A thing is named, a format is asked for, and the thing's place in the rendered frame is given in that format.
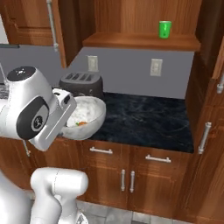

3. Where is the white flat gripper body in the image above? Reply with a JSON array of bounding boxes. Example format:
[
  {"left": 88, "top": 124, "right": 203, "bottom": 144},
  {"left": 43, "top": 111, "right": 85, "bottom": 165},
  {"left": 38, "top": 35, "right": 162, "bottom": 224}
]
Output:
[{"left": 29, "top": 97, "right": 78, "bottom": 152}]

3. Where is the white marble bowl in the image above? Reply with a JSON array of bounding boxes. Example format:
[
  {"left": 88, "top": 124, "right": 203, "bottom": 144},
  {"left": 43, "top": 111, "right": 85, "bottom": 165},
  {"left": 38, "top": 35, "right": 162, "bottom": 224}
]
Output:
[{"left": 59, "top": 95, "right": 108, "bottom": 141}]

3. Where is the thin grey sink tap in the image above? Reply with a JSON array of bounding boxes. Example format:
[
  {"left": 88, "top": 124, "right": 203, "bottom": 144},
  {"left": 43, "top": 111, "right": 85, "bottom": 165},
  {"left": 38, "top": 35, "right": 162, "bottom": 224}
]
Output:
[{"left": 0, "top": 61, "right": 7, "bottom": 86}]

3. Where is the open wooden cabinet door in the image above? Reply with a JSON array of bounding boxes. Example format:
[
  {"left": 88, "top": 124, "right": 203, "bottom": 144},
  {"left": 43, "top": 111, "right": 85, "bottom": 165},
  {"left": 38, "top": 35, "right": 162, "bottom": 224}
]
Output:
[{"left": 0, "top": 0, "right": 67, "bottom": 69}]

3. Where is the wooden cabinet shelf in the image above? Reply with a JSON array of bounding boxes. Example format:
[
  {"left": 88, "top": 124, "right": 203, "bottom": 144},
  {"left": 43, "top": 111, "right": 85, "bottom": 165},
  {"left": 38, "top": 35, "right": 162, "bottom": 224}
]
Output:
[{"left": 81, "top": 31, "right": 202, "bottom": 53}]

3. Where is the tall wooden cabinet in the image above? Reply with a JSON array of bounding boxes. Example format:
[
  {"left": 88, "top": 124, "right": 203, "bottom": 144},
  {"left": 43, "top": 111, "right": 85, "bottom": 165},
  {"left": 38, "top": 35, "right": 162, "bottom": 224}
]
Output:
[{"left": 182, "top": 0, "right": 224, "bottom": 224}]

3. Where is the dark grey toaster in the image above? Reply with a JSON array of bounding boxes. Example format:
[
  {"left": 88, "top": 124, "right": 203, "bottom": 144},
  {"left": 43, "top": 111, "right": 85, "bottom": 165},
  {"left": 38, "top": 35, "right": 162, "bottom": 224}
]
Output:
[{"left": 59, "top": 71, "right": 105, "bottom": 101}]

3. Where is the narrow wooden drawer front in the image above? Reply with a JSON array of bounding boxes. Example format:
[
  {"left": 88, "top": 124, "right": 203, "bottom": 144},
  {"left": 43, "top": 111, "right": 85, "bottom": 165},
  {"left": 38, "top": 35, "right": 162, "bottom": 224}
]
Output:
[{"left": 81, "top": 139, "right": 131, "bottom": 170}]

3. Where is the narrow wooden cupboard door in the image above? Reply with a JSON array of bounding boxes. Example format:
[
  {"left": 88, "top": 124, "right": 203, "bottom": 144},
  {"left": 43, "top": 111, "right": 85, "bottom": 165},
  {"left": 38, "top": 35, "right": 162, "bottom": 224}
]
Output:
[{"left": 78, "top": 158, "right": 130, "bottom": 210}]

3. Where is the wide wooden drawer front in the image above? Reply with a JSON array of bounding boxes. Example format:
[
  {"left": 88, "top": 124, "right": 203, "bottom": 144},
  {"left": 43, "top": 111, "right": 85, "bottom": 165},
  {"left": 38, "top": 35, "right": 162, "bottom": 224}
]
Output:
[{"left": 129, "top": 144, "right": 192, "bottom": 176}]

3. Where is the wide wooden cupboard door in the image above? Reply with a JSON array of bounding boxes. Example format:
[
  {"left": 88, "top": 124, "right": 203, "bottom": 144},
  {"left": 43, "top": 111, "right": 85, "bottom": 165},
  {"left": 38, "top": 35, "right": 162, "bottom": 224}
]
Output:
[{"left": 127, "top": 164, "right": 189, "bottom": 219}]

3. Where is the green cup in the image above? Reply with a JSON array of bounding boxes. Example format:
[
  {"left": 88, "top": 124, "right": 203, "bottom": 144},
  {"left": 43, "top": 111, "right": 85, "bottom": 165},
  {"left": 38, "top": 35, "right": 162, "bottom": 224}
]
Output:
[{"left": 157, "top": 20, "right": 172, "bottom": 39}]

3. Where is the small silver cupboard handle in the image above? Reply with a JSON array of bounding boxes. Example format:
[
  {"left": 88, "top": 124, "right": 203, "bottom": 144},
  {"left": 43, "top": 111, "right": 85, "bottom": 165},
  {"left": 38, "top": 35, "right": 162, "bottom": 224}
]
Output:
[{"left": 23, "top": 139, "right": 32, "bottom": 158}]

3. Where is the silver drawer handle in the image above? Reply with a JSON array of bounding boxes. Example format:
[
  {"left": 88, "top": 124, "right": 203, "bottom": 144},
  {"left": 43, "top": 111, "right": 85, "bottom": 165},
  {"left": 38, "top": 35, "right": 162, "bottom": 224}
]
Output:
[
  {"left": 144, "top": 154, "right": 172, "bottom": 164},
  {"left": 88, "top": 146, "right": 114, "bottom": 155}
]

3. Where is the white wall outlet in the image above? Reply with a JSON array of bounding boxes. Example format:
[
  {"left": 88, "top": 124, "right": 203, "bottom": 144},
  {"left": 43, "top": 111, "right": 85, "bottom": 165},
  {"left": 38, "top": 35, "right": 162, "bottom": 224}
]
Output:
[
  {"left": 150, "top": 58, "right": 164, "bottom": 78},
  {"left": 87, "top": 54, "right": 100, "bottom": 73}
]

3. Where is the short silver cupboard handle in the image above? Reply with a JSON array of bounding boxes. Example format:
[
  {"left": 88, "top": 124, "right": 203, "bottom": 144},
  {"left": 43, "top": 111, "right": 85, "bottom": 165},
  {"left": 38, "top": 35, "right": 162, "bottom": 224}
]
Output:
[
  {"left": 129, "top": 170, "right": 137, "bottom": 194},
  {"left": 120, "top": 168, "right": 127, "bottom": 193}
]

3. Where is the long silver door handle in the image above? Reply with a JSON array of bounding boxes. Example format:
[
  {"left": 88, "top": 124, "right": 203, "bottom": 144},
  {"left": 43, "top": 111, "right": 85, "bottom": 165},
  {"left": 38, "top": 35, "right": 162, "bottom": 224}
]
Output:
[{"left": 45, "top": 0, "right": 60, "bottom": 53}]

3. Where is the silver tall cabinet handle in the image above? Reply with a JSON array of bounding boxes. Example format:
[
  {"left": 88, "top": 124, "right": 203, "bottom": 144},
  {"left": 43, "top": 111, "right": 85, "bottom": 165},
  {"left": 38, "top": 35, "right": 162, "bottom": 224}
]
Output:
[
  {"left": 197, "top": 121, "right": 213, "bottom": 155},
  {"left": 215, "top": 72, "right": 224, "bottom": 95}
]

